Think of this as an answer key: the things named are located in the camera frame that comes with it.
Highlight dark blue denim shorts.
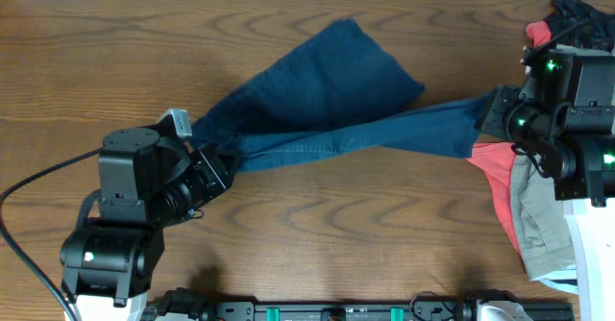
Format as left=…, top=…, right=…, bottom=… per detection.
left=190, top=19, right=485, bottom=172

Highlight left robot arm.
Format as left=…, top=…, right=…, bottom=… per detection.
left=61, top=127, right=241, bottom=320

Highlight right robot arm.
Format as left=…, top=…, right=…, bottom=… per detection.
left=476, top=44, right=614, bottom=320

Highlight red garment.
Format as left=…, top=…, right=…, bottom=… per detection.
left=465, top=20, right=553, bottom=255

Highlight black patterned garment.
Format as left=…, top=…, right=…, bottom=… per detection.
left=544, top=0, right=614, bottom=52

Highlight beige khaki garment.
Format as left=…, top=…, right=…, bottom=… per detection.
left=509, top=156, right=576, bottom=281

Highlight white light blue garment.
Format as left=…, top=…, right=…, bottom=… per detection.
left=538, top=267, right=578, bottom=295

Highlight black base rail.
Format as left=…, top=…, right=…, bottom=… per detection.
left=143, top=289, right=576, bottom=321

